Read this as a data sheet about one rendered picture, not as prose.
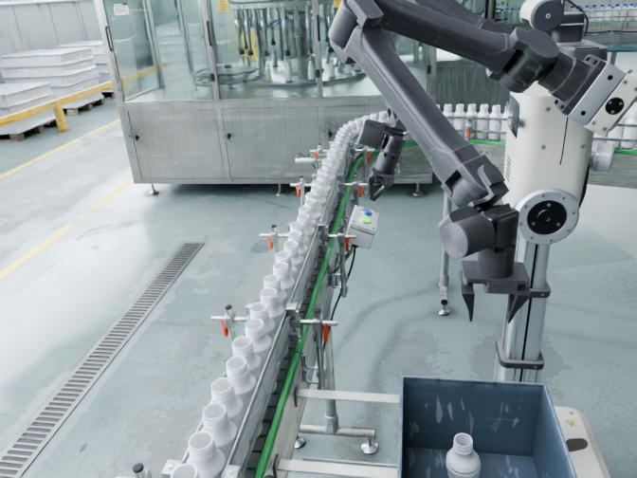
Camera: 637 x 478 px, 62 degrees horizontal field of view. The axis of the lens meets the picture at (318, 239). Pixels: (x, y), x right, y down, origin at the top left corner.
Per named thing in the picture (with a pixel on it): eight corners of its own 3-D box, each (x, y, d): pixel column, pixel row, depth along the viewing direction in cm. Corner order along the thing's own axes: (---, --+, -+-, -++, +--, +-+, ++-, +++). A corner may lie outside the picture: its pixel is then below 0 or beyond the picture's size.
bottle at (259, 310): (254, 361, 120) (246, 299, 113) (281, 361, 120) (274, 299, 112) (250, 379, 114) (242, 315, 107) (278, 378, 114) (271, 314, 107)
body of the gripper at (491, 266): (529, 290, 85) (535, 248, 82) (464, 288, 87) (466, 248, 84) (521, 271, 91) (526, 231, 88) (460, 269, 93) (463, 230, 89)
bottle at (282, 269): (301, 326, 131) (297, 267, 124) (279, 333, 129) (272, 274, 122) (293, 315, 136) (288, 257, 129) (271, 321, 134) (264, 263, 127)
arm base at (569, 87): (594, 57, 112) (557, 107, 117) (561, 38, 111) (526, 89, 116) (608, 63, 104) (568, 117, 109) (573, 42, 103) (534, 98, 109)
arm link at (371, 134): (412, 110, 144) (406, 117, 153) (372, 97, 143) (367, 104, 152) (400, 153, 144) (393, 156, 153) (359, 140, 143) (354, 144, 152)
